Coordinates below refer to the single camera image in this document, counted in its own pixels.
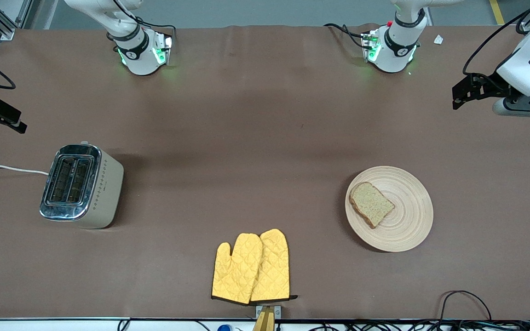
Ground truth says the black cable bundle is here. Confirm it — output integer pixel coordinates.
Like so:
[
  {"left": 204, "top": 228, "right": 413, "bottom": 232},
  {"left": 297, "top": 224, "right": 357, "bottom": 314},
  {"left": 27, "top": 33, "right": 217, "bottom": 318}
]
[{"left": 274, "top": 319, "right": 530, "bottom": 331}]

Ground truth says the yellow quilted oven mitt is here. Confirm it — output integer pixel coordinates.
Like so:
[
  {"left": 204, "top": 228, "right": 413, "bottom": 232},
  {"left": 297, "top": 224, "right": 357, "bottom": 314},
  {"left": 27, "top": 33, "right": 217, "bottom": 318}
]
[
  {"left": 211, "top": 233, "right": 264, "bottom": 306},
  {"left": 249, "top": 228, "right": 299, "bottom": 303}
]

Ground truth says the beige chrome two-slot toaster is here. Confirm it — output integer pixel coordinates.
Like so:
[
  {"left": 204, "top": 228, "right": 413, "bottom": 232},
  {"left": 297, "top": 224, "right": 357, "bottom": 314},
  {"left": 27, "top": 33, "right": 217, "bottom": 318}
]
[{"left": 39, "top": 141, "right": 125, "bottom": 229}]

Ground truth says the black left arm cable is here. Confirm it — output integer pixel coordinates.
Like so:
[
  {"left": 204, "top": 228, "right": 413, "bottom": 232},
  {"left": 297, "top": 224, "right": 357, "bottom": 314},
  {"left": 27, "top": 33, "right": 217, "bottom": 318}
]
[{"left": 462, "top": 0, "right": 530, "bottom": 77}]

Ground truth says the black looped cable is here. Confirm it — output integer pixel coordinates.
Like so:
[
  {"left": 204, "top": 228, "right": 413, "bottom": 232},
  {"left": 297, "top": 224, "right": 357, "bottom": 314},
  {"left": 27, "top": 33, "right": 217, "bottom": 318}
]
[{"left": 438, "top": 290, "right": 494, "bottom": 323}]

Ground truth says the round wooden plate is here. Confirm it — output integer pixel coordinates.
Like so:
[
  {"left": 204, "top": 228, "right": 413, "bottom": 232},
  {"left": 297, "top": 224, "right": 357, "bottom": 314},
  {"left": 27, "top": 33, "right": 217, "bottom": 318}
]
[{"left": 345, "top": 165, "right": 434, "bottom": 253}]

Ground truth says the wooden metal camera bracket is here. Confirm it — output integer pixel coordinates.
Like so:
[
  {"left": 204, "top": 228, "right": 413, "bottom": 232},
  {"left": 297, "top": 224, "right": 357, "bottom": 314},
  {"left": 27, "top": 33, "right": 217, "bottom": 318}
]
[{"left": 252, "top": 305, "right": 282, "bottom": 331}]

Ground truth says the brown bread slice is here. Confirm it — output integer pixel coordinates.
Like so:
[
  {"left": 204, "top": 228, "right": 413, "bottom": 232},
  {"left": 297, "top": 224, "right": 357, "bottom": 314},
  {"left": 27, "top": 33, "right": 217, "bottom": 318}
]
[{"left": 348, "top": 181, "right": 396, "bottom": 229}]

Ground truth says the aluminium frame profile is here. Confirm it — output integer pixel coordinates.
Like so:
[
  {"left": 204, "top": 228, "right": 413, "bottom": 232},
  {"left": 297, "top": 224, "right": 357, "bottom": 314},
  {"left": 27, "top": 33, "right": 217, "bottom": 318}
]
[{"left": 0, "top": 0, "right": 34, "bottom": 41}]

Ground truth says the white toaster power cable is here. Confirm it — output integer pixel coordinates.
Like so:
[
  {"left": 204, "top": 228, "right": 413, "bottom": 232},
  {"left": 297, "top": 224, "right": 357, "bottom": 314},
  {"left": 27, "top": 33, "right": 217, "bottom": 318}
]
[{"left": 0, "top": 164, "right": 50, "bottom": 177}]

